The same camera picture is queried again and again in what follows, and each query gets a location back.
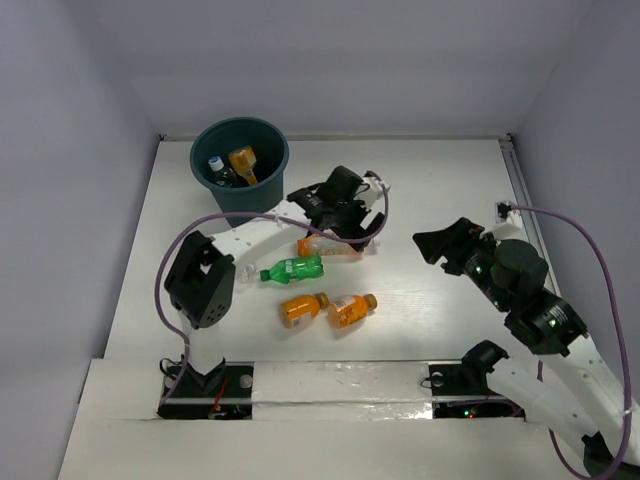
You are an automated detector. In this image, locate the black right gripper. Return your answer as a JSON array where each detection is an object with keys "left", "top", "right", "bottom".
[{"left": 412, "top": 214, "right": 510, "bottom": 310}]

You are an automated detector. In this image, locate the long orange label bottle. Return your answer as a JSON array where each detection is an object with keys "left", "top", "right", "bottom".
[{"left": 296, "top": 234, "right": 380, "bottom": 260}]

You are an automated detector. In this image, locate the orange blue label bottle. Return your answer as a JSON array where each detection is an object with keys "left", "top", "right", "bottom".
[{"left": 228, "top": 145, "right": 259, "bottom": 186}]

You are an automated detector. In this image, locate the clear plastic bottle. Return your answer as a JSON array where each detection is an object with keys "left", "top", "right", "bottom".
[{"left": 208, "top": 156, "right": 249, "bottom": 188}]

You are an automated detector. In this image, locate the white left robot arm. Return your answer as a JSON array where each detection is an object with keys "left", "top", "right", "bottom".
[{"left": 153, "top": 166, "right": 390, "bottom": 395}]

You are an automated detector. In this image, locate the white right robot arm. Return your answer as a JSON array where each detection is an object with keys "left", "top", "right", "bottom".
[{"left": 413, "top": 217, "right": 639, "bottom": 479}]

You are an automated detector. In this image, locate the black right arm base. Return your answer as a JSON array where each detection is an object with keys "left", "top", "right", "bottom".
[{"left": 420, "top": 340, "right": 526, "bottom": 420}]

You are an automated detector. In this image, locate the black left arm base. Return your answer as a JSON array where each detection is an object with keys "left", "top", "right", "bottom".
[{"left": 157, "top": 358, "right": 254, "bottom": 420}]

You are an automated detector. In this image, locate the dark teal plastic bin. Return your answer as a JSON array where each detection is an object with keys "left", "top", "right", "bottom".
[{"left": 190, "top": 117, "right": 289, "bottom": 213}]

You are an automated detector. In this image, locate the small orange patterned bottle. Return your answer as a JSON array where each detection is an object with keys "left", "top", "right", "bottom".
[{"left": 327, "top": 294, "right": 378, "bottom": 329}]

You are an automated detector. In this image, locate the green plastic bottle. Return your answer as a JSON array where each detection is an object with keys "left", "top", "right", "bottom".
[{"left": 259, "top": 255, "right": 324, "bottom": 285}]

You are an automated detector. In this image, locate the small orange juice bottle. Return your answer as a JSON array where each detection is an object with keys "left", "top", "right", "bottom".
[{"left": 279, "top": 292, "right": 329, "bottom": 329}]

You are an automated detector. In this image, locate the small clear blue-label bottle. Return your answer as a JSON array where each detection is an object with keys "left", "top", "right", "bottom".
[{"left": 237, "top": 264, "right": 258, "bottom": 284}]

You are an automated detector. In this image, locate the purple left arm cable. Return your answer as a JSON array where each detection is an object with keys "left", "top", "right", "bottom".
[{"left": 153, "top": 172, "right": 392, "bottom": 406}]

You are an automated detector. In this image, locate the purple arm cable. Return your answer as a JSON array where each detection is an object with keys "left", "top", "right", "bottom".
[
  {"left": 153, "top": 172, "right": 392, "bottom": 406},
  {"left": 509, "top": 203, "right": 634, "bottom": 479}
]

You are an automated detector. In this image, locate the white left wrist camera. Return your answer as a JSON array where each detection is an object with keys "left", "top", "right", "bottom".
[{"left": 355, "top": 170, "right": 390, "bottom": 209}]

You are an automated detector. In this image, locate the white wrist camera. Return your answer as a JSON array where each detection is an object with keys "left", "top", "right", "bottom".
[
  {"left": 355, "top": 170, "right": 390, "bottom": 209},
  {"left": 483, "top": 201, "right": 524, "bottom": 241}
]

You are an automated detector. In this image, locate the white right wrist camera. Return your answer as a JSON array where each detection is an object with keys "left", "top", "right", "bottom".
[{"left": 483, "top": 201, "right": 524, "bottom": 241}]

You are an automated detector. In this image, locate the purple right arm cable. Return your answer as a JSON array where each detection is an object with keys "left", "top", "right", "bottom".
[{"left": 509, "top": 203, "right": 634, "bottom": 479}]

